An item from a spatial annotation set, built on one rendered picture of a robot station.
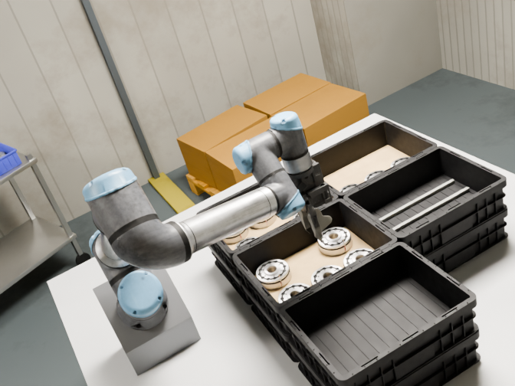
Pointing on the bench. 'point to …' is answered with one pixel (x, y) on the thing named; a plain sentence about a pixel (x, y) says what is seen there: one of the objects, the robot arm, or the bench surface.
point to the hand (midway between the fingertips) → (312, 233)
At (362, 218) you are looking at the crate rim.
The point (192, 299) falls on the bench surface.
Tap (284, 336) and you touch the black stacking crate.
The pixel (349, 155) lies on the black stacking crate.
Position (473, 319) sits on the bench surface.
